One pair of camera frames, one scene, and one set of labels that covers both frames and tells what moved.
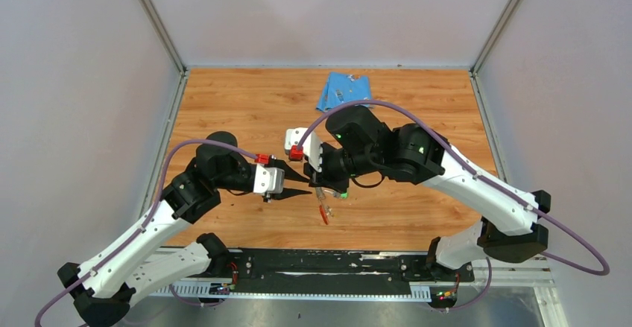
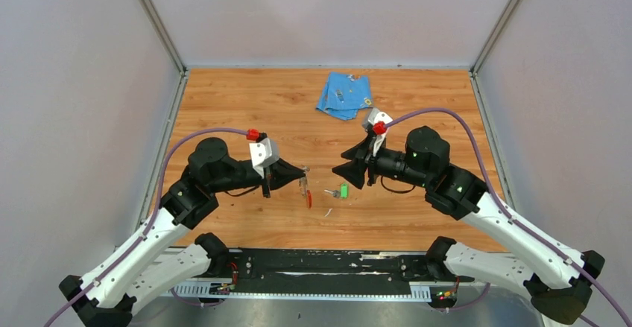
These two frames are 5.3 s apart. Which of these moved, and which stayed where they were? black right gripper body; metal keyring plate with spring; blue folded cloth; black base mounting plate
Moved: black right gripper body; metal keyring plate with spring
Stayed: blue folded cloth; black base mounting plate
